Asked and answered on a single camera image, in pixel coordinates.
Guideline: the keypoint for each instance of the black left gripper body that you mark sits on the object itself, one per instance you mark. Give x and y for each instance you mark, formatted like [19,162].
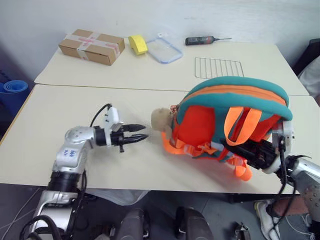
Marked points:
[117,139]

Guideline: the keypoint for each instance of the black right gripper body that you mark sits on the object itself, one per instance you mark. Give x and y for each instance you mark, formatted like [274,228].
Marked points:
[262,152]

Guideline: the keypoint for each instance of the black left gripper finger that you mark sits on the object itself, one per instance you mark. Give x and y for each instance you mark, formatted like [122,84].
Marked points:
[136,138]
[135,127]

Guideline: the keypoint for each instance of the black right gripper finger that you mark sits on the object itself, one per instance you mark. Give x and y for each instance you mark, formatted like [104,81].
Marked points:
[236,149]

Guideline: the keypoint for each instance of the orange and teal backpack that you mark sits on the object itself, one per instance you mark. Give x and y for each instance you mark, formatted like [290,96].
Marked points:
[212,120]

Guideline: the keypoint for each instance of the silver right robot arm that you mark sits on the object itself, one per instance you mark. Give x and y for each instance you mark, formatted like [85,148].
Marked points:
[306,175]

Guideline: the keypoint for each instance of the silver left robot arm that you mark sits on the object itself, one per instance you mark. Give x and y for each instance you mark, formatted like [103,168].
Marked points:
[72,150]

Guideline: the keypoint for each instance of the taped brown cardboard box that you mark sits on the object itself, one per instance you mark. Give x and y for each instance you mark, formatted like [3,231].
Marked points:
[92,46]

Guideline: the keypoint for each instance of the beige plush toy pendant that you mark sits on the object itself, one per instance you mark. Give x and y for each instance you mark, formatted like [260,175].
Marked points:
[161,119]

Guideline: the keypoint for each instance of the person's bare leg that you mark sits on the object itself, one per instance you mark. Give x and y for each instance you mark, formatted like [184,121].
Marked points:
[287,206]

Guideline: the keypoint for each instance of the white sneaker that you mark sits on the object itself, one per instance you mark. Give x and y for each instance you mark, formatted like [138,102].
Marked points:
[266,220]

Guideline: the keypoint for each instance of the yellow sponge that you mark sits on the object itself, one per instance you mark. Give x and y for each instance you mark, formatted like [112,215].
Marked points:
[138,45]

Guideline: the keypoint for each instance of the clear blue-rimmed plastic lid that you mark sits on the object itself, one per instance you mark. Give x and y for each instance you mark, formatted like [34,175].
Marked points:
[163,48]

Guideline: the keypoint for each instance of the dark rounded shape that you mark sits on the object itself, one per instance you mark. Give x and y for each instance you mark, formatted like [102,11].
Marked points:
[132,225]
[192,223]

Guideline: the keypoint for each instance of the black chair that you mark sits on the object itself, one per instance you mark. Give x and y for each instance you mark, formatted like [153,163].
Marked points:
[306,56]

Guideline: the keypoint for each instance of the rolled blue mat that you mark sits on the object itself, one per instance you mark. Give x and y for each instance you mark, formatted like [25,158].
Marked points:
[13,88]

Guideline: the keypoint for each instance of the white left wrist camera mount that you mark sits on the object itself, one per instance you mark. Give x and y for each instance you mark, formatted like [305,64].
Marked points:
[112,120]

